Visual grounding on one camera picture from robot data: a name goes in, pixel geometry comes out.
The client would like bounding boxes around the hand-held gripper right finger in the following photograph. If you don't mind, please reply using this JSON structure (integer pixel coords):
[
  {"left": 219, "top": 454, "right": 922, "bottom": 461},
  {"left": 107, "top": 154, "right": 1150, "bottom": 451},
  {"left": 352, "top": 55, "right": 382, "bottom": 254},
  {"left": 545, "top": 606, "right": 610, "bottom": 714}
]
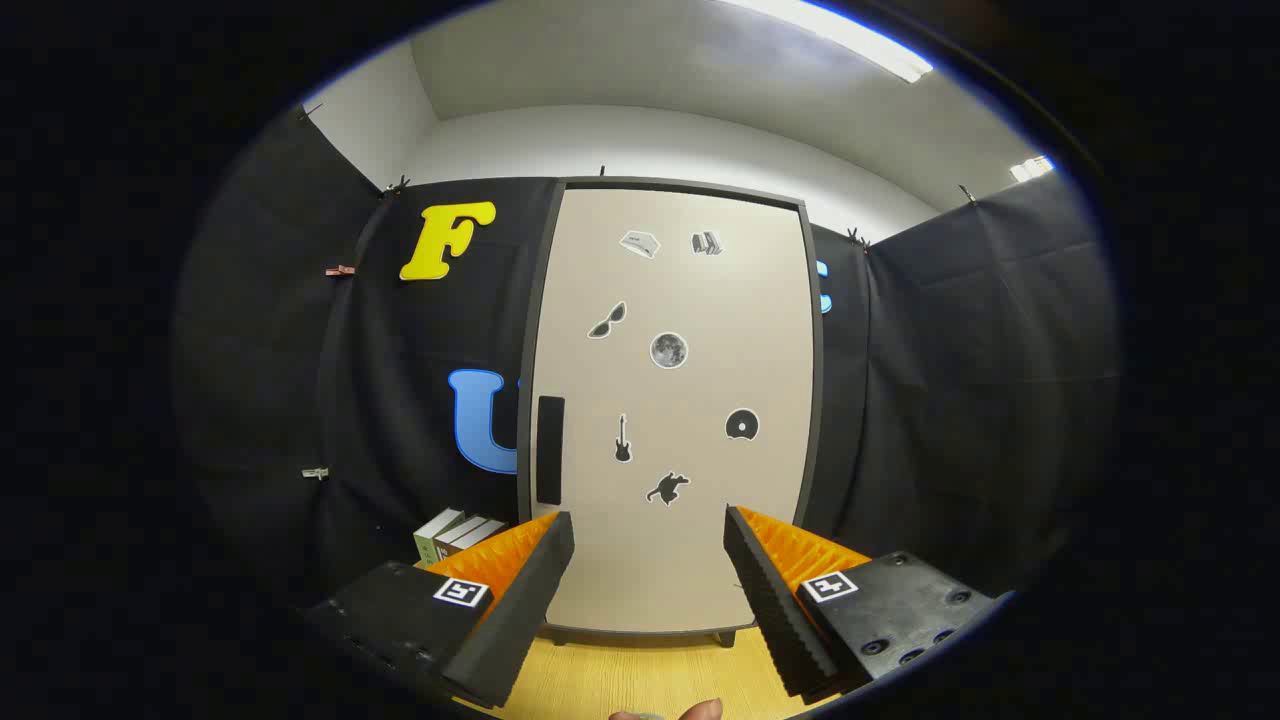
[{"left": 722, "top": 504, "right": 1001, "bottom": 706}]

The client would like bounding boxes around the black door handle strip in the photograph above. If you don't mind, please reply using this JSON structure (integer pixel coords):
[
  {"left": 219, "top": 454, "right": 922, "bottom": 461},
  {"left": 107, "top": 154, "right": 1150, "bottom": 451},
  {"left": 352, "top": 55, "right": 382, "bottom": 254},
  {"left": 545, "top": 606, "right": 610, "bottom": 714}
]
[{"left": 537, "top": 395, "right": 566, "bottom": 506}]

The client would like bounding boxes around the grey cabinet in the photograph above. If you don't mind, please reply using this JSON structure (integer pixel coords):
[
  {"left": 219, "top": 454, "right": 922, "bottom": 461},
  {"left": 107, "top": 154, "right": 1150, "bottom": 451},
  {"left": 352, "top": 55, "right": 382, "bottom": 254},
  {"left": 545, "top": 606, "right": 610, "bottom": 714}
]
[{"left": 516, "top": 177, "right": 827, "bottom": 649}]

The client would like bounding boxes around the black backdrop cloth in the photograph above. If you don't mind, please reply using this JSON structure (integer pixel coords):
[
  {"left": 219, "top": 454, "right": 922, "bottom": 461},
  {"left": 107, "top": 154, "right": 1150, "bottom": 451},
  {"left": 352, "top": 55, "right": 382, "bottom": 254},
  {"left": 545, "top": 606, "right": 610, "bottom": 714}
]
[{"left": 170, "top": 105, "right": 1121, "bottom": 611}]

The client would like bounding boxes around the green book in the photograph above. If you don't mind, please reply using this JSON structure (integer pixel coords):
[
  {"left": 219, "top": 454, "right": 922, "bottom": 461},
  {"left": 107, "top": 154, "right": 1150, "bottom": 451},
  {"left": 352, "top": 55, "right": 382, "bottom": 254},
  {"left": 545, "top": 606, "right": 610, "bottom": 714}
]
[{"left": 413, "top": 508, "right": 466, "bottom": 566}]

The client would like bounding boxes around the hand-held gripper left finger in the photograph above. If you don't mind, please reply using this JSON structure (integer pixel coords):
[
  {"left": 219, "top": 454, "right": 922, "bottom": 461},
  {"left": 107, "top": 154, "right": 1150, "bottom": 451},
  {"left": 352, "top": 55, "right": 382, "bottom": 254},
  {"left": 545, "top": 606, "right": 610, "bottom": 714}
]
[{"left": 300, "top": 510, "right": 577, "bottom": 711}]

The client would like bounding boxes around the long ceiling light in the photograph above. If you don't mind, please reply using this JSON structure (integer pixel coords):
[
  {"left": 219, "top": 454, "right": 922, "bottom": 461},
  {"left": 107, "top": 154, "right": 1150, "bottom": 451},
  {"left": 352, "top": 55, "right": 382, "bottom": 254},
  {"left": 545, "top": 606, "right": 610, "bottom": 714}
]
[{"left": 720, "top": 0, "right": 933, "bottom": 83}]

